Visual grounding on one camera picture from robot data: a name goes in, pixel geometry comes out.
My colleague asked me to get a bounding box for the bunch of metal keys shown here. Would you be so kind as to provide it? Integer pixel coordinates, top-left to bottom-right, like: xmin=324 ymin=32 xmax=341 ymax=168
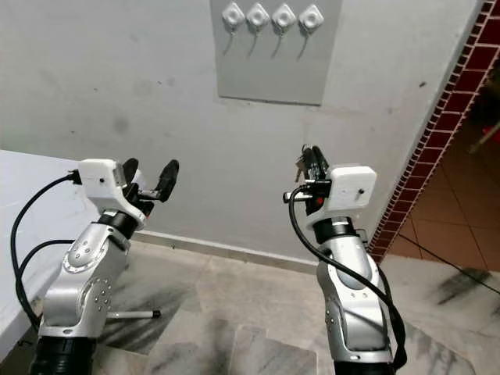
xmin=295 ymin=152 xmax=309 ymax=185

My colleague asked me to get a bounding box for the grey hook board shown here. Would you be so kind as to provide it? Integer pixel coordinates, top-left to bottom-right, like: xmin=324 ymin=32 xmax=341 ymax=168
xmin=209 ymin=0 xmax=343 ymax=106

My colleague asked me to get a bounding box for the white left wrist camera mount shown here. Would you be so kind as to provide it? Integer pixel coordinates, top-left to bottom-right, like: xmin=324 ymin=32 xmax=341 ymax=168
xmin=78 ymin=159 xmax=145 ymax=229

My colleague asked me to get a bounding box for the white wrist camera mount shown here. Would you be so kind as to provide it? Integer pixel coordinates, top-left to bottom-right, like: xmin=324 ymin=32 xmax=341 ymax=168
xmin=78 ymin=159 xmax=145 ymax=229
xmin=324 ymin=164 xmax=377 ymax=213

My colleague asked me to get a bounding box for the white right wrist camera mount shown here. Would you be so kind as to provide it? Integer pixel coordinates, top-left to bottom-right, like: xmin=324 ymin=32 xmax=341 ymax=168
xmin=324 ymin=164 xmax=377 ymax=213

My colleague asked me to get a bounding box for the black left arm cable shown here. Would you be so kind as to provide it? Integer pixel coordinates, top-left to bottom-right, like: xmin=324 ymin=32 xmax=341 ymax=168
xmin=10 ymin=173 xmax=83 ymax=333

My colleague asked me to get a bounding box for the black floor cable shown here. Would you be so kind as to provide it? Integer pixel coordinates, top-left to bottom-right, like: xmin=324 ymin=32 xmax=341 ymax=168
xmin=410 ymin=234 xmax=500 ymax=274

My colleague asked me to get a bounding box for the white wall hook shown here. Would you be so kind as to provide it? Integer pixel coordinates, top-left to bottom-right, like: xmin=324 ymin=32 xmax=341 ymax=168
xmin=220 ymin=2 xmax=246 ymax=55
xmin=297 ymin=4 xmax=326 ymax=62
xmin=246 ymin=2 xmax=271 ymax=57
xmin=271 ymin=2 xmax=298 ymax=59

